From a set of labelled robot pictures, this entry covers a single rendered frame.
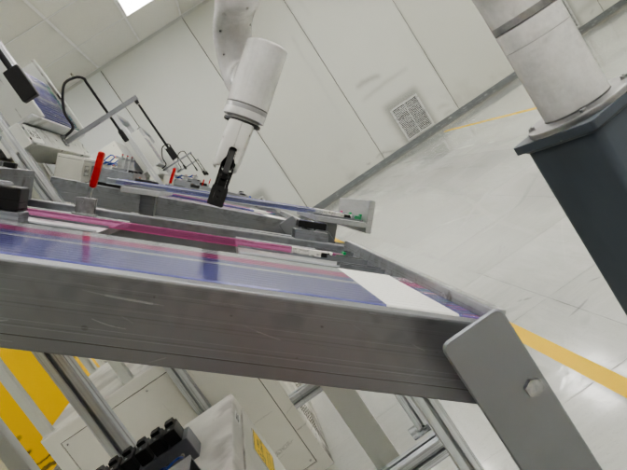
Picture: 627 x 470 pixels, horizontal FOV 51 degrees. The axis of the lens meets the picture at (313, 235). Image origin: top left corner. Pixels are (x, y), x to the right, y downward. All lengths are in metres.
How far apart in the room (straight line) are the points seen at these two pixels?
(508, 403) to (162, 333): 0.24
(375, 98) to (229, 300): 8.40
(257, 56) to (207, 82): 7.35
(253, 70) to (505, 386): 0.95
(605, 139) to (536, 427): 0.74
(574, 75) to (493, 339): 0.79
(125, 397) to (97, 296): 1.56
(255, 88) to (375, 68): 7.62
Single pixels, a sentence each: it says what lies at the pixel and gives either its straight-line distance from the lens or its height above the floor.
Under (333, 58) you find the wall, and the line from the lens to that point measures 8.82.
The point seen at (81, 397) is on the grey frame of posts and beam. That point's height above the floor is 0.76.
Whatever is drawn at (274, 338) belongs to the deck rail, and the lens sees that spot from 0.48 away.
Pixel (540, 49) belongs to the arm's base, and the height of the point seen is 0.83.
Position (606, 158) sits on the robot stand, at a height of 0.63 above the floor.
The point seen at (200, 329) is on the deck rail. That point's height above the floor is 0.85.
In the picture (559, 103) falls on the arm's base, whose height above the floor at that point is 0.74.
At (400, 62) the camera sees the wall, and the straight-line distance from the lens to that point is 9.00.
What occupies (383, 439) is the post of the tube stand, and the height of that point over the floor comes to 0.27.
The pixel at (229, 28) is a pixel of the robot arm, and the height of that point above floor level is 1.18.
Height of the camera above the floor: 0.93
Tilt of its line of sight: 8 degrees down
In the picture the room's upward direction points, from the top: 34 degrees counter-clockwise
